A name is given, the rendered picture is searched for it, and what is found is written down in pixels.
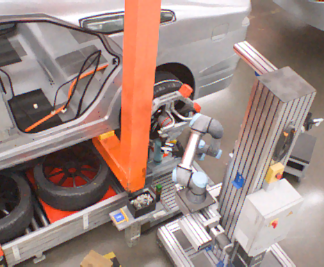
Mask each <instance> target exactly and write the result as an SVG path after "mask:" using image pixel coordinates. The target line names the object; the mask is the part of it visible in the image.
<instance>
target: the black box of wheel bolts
mask: <svg viewBox="0 0 324 267"><path fill-rule="evenodd" d="M127 208H128V210H129V212H130V213H131V214H132V216H133V217H134V219H136V218H139V217H141V216H144V215H145V214H147V213H150V212H152V211H155V208H156V200H155V199H154V198H153V196H152V195H151V193H150V192H149V191H144V192H143V193H139V194H138V195H134V196H133V197H130V198H127Z"/></svg>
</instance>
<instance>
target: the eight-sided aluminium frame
mask: <svg viewBox="0 0 324 267"><path fill-rule="evenodd" d="M177 99H180V100H182V101H183V102H185V103H186V104H191V105H192V106H194V102H193V101H192V100H191V99H189V98H185V97H183V95H182V94H181V93H180V92H178V91H176V92H171V93H170V94H168V95H164V96H162V97H157V98H156V99H154V100H153V102H152V113H151V116H152V115H153V113H154V112H155V111H156V110H157V109H158V108H159V107H160V106H162V105H164V104H167V103H169V102H173V101H175V100H177ZM192 115H193V112H192V111H190V112H189V113H185V114H184V117H185V118H189V117H191V116H192ZM167 136H168V139H167V140H166V142H170V141H173V140H174V139H176V138H171V137H169V135H167ZM156 139H160V138H156ZM156 139H153V140H152V139H149V142H148V145H149V146H152V147H154V144H155V140H156Z"/></svg>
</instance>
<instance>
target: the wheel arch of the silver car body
mask: <svg viewBox="0 0 324 267"><path fill-rule="evenodd" d="M160 71H164V72H170V73H171V74H174V75H175V76H176V77H177V78H178V79H179V80H180V81H181V82H182V83H183V84H186V85H188V86H190V88H192V89H193V91H192V93H191V95H192V98H193V100H194V98H195V91H196V80H195V74H194V73H193V71H192V70H191V69H190V67H188V66H187V65H185V64H183V63H178V62H169V63H163V64H161V65H157V66H156V67H155V72H160ZM119 115H120V111H119V114H118V127H119V128H120V126H119Z"/></svg>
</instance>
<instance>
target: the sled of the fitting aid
mask: <svg viewBox="0 0 324 267"><path fill-rule="evenodd" d="M181 160H182V158H181V157H178V158H176V159H175V161H174V162H172V163H169V164H167V165H164V166H162V167H160V168H157V169H155V170H153V171H152V172H153V174H154V176H153V179H154V178H155V177H159V176H160V175H162V174H165V173H167V172H170V171H171V170H174V167H175V166H177V165H178V164H179V163H181Z"/></svg>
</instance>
